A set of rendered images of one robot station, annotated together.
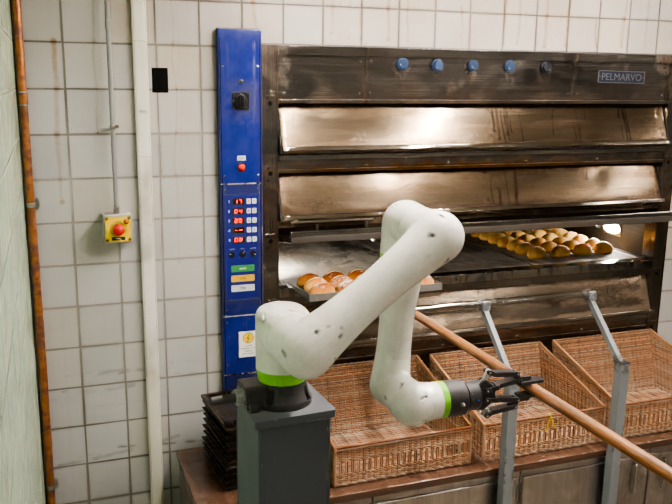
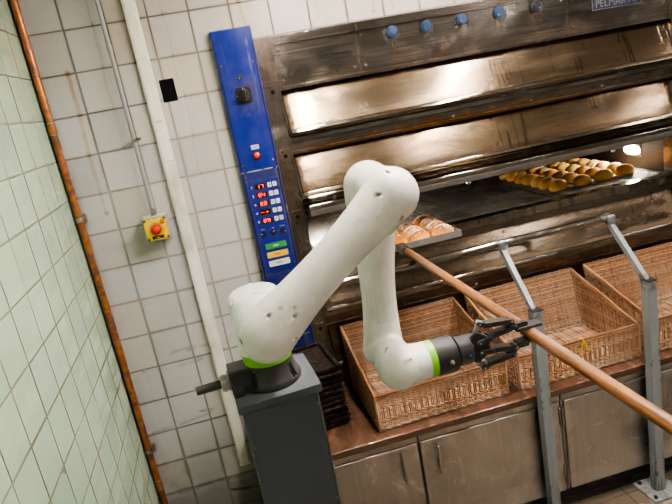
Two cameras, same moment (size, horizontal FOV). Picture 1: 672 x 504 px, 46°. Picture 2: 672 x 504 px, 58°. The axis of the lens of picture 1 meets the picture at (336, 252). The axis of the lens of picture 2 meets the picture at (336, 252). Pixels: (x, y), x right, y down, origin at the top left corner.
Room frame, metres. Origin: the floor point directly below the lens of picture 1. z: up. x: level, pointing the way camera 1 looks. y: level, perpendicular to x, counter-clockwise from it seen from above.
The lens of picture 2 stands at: (0.52, -0.34, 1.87)
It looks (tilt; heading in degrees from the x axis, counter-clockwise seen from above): 15 degrees down; 10
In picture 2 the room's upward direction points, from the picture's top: 11 degrees counter-clockwise
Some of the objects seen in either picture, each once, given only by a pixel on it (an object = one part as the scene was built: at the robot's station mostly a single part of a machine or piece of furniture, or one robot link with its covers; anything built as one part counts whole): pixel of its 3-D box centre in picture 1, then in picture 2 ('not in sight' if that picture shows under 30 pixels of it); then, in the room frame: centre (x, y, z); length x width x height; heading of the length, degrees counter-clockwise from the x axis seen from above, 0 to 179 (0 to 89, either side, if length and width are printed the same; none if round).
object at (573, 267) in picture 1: (478, 275); (501, 216); (3.32, -0.62, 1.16); 1.80 x 0.06 x 0.04; 110
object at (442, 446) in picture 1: (379, 415); (419, 358); (2.86, -0.18, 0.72); 0.56 x 0.49 x 0.28; 111
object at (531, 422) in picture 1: (513, 396); (547, 323); (3.06, -0.74, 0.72); 0.56 x 0.49 x 0.28; 110
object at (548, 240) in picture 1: (539, 238); (562, 171); (3.91, -1.02, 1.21); 0.61 x 0.48 x 0.06; 20
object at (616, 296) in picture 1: (479, 308); (506, 246); (3.30, -0.62, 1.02); 1.79 x 0.11 x 0.19; 110
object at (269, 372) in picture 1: (283, 342); (260, 323); (1.84, 0.12, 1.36); 0.16 x 0.13 x 0.19; 23
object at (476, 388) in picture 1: (478, 394); (471, 347); (1.92, -0.37, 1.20); 0.09 x 0.07 x 0.08; 111
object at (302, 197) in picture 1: (486, 189); (494, 134); (3.30, -0.62, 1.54); 1.79 x 0.11 x 0.19; 110
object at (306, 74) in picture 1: (488, 77); (480, 27); (3.33, -0.62, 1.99); 1.80 x 0.08 x 0.21; 110
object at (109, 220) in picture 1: (117, 227); (157, 227); (2.75, 0.77, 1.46); 0.10 x 0.07 x 0.10; 110
